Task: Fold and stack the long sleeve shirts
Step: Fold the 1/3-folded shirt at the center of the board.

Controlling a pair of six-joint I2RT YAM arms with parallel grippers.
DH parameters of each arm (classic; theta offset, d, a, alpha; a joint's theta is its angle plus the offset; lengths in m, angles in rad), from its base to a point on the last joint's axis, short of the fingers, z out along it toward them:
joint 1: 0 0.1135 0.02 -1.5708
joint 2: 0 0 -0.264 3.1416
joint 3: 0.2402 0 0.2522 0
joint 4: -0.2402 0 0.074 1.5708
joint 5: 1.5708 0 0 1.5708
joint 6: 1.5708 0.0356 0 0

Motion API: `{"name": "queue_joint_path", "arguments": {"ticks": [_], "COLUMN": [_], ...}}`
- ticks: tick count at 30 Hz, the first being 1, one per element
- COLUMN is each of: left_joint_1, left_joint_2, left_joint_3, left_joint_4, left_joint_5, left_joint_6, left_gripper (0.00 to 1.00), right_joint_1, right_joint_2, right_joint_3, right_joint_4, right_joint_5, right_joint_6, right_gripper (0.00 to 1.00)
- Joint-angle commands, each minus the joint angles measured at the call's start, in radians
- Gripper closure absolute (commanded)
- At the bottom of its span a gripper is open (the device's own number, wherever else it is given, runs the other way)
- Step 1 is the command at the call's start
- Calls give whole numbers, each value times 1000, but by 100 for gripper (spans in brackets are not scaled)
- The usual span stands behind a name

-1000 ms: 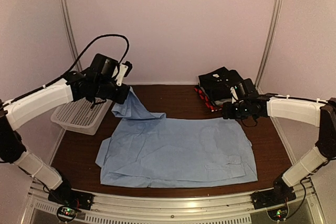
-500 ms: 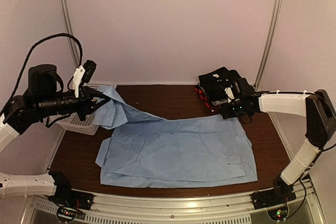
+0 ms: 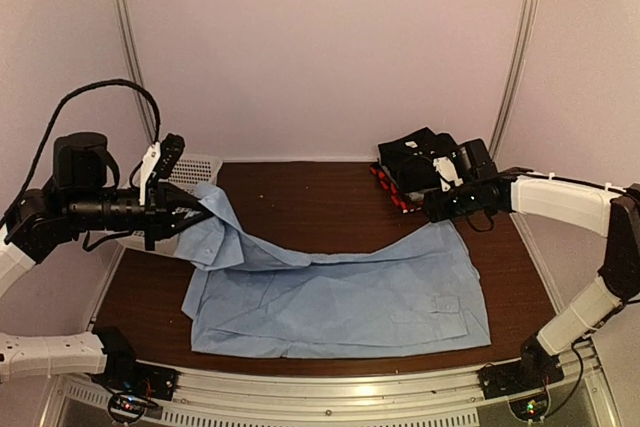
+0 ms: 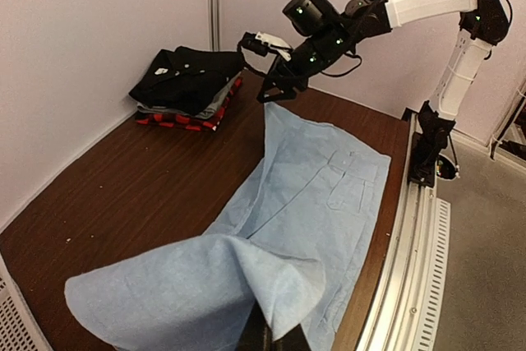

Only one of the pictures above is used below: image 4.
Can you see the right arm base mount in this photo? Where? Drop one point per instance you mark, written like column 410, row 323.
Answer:
column 426, row 160

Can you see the light blue long sleeve shirt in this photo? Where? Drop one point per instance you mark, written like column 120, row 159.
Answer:
column 292, row 239

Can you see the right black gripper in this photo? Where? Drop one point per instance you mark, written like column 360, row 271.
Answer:
column 285, row 80

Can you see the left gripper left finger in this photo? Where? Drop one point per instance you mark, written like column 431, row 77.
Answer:
column 256, row 334

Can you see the black shirt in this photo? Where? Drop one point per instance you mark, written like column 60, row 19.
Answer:
column 186, row 79

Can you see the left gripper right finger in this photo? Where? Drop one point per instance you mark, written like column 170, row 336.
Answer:
column 294, row 340

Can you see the white plastic laundry basket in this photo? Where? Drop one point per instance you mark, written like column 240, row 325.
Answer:
column 19, row 330

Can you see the red plaid shirt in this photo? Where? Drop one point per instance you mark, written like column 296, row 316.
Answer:
column 188, row 122

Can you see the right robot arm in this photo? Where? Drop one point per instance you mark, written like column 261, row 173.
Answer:
column 483, row 24

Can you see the grey shirt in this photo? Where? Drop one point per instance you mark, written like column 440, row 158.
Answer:
column 208, row 112

